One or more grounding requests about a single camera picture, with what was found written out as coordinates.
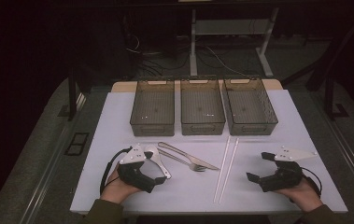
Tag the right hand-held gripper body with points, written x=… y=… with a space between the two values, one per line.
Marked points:
x=285 y=177

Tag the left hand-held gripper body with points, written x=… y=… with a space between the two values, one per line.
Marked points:
x=134 y=174

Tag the stainless steel fork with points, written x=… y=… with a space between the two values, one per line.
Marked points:
x=177 y=160

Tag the stainless steel knife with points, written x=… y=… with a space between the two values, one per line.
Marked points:
x=184 y=154

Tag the smoky transparent plastic bin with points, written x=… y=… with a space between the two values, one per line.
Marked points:
x=152 y=109
x=202 y=109
x=249 y=107

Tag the person's left hand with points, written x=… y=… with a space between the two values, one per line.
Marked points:
x=115 y=191

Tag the person's right hand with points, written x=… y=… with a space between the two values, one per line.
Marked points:
x=304 y=196

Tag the wooden board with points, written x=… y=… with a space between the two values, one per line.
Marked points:
x=121 y=86

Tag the black metal stand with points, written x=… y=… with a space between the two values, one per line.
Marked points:
x=72 y=93
x=330 y=96

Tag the white metal desk frame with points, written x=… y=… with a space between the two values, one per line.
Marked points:
x=227 y=27

